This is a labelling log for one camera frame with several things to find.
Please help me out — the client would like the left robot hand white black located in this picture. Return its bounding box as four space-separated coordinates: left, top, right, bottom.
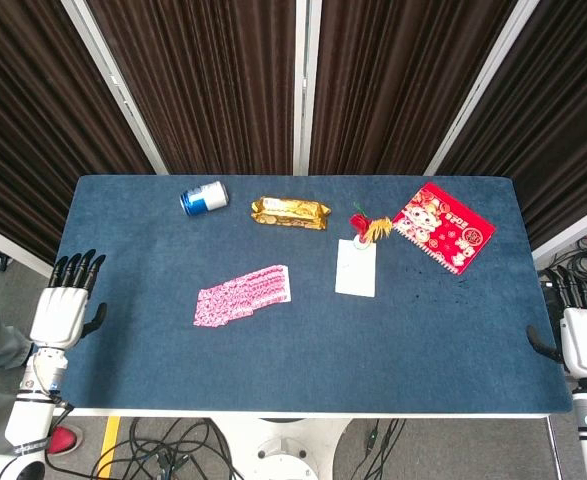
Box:
29 248 109 351

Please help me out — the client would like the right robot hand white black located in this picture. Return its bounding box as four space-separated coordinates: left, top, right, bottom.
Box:
525 264 587 384

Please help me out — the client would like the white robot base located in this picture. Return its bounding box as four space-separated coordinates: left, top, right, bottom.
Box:
255 417 350 480

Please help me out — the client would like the spread of red playing cards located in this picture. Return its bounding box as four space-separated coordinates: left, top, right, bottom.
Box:
197 264 292 317

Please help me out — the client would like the red emergency stop button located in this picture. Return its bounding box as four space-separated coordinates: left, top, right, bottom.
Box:
45 425 85 457

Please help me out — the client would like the red festive envelope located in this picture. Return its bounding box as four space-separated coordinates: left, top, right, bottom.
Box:
391 181 497 276

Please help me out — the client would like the blue white drink can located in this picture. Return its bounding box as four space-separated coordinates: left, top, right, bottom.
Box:
179 180 230 219

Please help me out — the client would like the dark brown pleated curtain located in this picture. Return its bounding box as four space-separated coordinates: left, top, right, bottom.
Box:
436 0 587 252
0 0 157 267
308 0 518 176
86 0 298 176

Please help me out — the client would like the white paper card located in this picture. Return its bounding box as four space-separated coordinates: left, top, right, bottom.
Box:
334 238 378 299

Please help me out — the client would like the blue fabric table cover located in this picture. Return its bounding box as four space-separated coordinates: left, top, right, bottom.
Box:
52 173 574 415

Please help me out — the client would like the red yellow feather shuttlecock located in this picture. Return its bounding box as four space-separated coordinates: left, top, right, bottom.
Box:
348 201 394 250

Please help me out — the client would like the gold biscuit packet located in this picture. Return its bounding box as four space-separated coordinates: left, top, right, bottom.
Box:
250 196 333 232

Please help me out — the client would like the black floor cable bundle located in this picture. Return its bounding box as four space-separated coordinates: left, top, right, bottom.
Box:
45 417 257 480
357 418 407 480
540 224 587 291

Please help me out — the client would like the white partition frame post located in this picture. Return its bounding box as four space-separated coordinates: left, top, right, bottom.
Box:
60 0 170 176
292 0 323 177
0 216 57 280
531 196 587 262
423 0 543 177

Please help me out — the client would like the white table frame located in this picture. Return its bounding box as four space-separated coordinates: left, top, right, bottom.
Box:
64 406 568 421

